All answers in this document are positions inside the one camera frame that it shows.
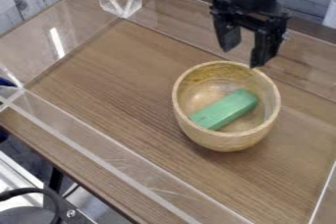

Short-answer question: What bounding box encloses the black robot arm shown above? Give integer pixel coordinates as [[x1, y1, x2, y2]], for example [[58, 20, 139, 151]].
[[209, 0, 290, 69]]

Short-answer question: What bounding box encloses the black cable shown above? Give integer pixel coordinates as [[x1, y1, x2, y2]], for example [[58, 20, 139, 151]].
[[0, 187, 62, 224]]

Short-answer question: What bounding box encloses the green rectangular block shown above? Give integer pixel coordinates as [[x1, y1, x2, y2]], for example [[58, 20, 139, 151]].
[[189, 88, 258, 131]]

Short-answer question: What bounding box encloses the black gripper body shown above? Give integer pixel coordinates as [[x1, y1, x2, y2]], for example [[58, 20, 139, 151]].
[[209, 0, 290, 33]]

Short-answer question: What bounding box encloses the brown wooden bowl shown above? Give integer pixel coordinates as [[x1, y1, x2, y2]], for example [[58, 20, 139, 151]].
[[171, 61, 281, 152]]

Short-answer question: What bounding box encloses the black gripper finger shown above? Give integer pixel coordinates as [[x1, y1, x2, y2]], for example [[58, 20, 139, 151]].
[[211, 15, 241, 52], [249, 28, 285, 69]]

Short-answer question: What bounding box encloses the metal bracket with screw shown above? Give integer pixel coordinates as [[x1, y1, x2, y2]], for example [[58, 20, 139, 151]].
[[58, 199, 97, 224]]

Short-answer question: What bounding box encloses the black metal table leg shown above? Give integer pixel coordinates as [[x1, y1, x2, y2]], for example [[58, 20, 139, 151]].
[[47, 168, 63, 194]]

